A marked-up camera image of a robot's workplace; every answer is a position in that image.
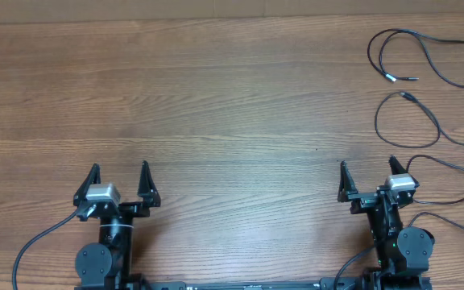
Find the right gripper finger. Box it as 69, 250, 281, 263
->
388, 155, 408, 175
338, 160, 358, 202

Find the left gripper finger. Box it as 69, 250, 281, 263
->
73, 164, 101, 206
137, 160, 161, 208

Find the black USB cable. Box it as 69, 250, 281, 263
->
404, 154, 464, 239
367, 27, 464, 89
374, 91, 464, 149

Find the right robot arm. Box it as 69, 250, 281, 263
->
333, 156, 435, 289

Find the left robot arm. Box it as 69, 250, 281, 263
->
73, 161, 161, 290

